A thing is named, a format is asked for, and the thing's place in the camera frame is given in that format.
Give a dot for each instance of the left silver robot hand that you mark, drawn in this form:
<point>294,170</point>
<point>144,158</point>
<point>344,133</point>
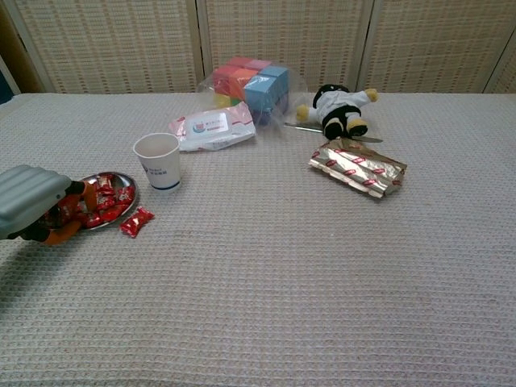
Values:
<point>28,197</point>

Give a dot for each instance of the round metal plate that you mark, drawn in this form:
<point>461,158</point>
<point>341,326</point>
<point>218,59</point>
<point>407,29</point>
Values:
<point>125,179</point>

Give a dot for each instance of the white paper cup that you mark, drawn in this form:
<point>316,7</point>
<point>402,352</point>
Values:
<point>163,171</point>

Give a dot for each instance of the brown wooden board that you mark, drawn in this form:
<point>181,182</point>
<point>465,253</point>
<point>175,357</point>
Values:
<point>16,60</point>

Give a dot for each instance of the woven folding screen panel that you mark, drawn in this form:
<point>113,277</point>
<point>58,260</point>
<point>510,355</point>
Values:
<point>282,32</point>
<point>435,40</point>
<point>113,40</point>
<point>508,80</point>

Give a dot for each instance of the white pink wet wipes pack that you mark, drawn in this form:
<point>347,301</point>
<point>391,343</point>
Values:
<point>217,129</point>

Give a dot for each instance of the yellow cube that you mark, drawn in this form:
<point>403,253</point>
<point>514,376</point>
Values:
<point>221,101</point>

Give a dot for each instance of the green cube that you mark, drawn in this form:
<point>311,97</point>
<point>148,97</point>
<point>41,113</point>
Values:
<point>235,101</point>

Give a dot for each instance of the red cube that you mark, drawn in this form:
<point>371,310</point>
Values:
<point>225,80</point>
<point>240,61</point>

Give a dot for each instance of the orange cube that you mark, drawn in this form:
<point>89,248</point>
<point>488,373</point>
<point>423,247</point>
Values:
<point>244,80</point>

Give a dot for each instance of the purple cube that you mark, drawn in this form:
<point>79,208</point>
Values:
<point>266,117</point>

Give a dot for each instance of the light blue cube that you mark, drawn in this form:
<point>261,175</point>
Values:
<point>276,74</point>
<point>260,94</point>

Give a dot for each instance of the pink cube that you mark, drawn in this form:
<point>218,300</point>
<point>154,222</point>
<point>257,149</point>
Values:
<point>260,64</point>

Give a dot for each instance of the beige woven tablecloth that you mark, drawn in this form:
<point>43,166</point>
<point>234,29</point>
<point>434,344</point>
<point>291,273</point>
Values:
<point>282,282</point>

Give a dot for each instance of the silver table knife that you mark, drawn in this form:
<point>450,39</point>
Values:
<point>302,127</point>

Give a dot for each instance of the clear plastic bag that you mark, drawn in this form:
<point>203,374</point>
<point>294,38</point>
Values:
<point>299,90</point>

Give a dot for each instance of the black white plush doll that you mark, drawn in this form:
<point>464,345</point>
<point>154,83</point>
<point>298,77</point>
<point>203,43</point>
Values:
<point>336,106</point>

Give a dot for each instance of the gold foil snack pack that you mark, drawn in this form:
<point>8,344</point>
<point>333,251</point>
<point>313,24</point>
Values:
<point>354,169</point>

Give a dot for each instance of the pale wooden frame bar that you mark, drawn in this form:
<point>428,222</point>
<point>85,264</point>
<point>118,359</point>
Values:
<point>9,78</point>

